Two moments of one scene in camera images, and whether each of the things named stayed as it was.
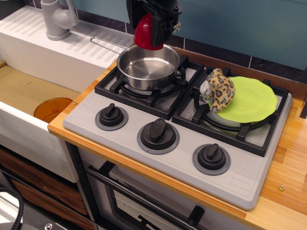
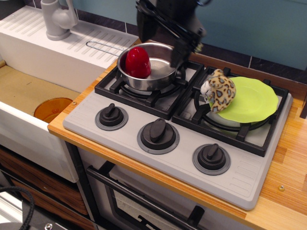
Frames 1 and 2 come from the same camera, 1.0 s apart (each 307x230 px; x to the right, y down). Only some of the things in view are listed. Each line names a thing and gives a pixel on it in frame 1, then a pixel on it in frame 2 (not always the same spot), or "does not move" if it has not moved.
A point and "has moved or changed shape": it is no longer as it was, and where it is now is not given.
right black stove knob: (211, 159) does not move
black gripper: (168, 10) to (174, 22)
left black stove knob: (112, 118) does not move
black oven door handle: (103, 175) does not move
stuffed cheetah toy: (217, 90) does not move
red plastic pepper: (143, 34) has moved or changed shape
